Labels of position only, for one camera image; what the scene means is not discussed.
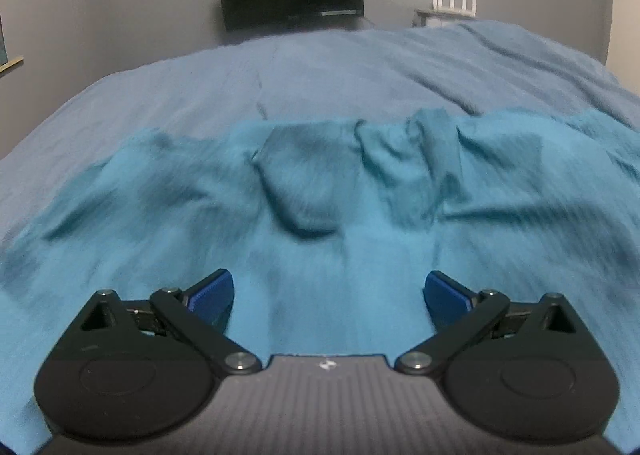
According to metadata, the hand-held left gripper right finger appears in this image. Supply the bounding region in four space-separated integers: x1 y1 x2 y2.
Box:
394 270 601 378

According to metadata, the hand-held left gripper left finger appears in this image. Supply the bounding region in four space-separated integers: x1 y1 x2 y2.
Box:
56 269 264 378

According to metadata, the teal large garment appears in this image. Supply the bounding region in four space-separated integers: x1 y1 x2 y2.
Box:
0 107 640 455

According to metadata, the blue bed blanket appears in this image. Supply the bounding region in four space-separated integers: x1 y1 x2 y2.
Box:
0 20 640 246

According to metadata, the small wall shelf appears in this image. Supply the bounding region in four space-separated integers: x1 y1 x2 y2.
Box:
414 8 478 28

